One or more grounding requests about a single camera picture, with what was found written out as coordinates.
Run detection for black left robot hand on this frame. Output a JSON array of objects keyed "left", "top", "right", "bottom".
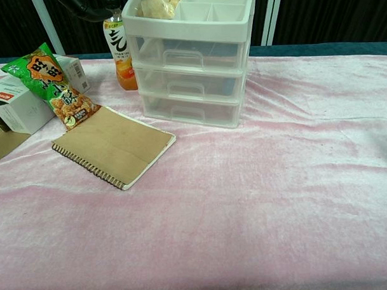
[{"left": 53, "top": 0, "right": 116, "bottom": 24}]

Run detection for clear plastic drawer with handle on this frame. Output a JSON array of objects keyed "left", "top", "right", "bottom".
[
  {"left": 133, "top": 64, "right": 246, "bottom": 106},
  {"left": 140, "top": 89, "right": 243, "bottom": 130},
  {"left": 127, "top": 31, "right": 246, "bottom": 74}
]

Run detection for white cardboard box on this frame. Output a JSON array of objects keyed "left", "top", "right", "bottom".
[{"left": 0, "top": 72, "right": 58, "bottom": 161}]

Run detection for white metal pole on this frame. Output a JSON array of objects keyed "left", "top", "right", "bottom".
[
  {"left": 30, "top": 0, "right": 66, "bottom": 58},
  {"left": 259, "top": 0, "right": 287, "bottom": 47}
]

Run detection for orange drink bottle white label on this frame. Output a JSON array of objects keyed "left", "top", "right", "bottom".
[{"left": 102, "top": 6, "right": 139, "bottom": 92}]

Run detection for small white barcode box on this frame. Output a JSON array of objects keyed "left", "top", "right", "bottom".
[{"left": 52, "top": 53, "right": 92, "bottom": 95}]

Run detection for beige food bag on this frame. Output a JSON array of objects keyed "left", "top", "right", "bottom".
[{"left": 134, "top": 0, "right": 189, "bottom": 20}]

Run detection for green snack bag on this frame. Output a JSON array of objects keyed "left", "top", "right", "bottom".
[{"left": 0, "top": 40, "right": 103, "bottom": 134}]

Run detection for brown spiral notebook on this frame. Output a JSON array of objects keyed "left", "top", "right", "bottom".
[{"left": 50, "top": 104, "right": 179, "bottom": 193}]

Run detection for teal table cover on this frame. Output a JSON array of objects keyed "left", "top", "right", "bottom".
[{"left": 0, "top": 40, "right": 387, "bottom": 69}]

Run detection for pink velvet table cloth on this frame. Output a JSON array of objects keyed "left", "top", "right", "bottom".
[{"left": 0, "top": 47, "right": 387, "bottom": 290}]

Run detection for black curtain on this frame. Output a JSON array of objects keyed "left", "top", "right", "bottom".
[{"left": 0, "top": 0, "right": 387, "bottom": 59}]

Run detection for white plastic drawer organizer frame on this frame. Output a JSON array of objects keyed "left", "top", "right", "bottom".
[{"left": 120, "top": 0, "right": 262, "bottom": 133}]

